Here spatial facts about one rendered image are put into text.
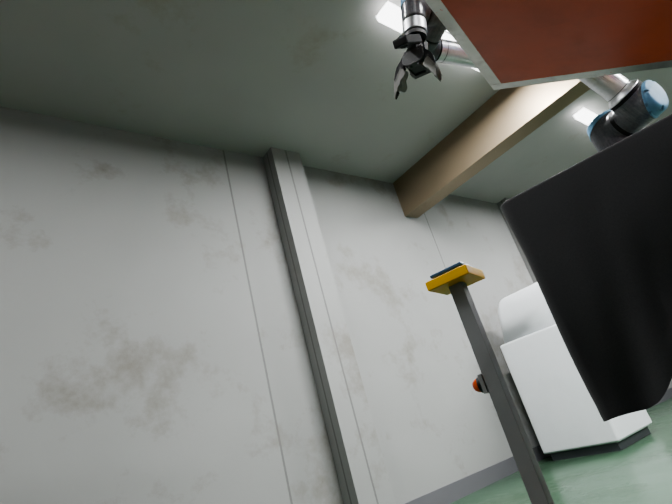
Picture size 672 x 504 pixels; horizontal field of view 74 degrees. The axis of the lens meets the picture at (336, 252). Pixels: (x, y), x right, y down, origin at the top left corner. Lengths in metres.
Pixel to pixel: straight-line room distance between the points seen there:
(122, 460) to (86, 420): 0.28
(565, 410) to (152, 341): 3.45
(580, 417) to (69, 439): 3.79
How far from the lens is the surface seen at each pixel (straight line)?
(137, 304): 3.07
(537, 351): 4.62
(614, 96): 1.86
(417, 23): 1.55
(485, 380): 1.28
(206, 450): 2.96
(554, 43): 1.43
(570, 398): 4.56
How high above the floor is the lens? 0.60
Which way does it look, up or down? 23 degrees up
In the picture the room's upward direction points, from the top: 16 degrees counter-clockwise
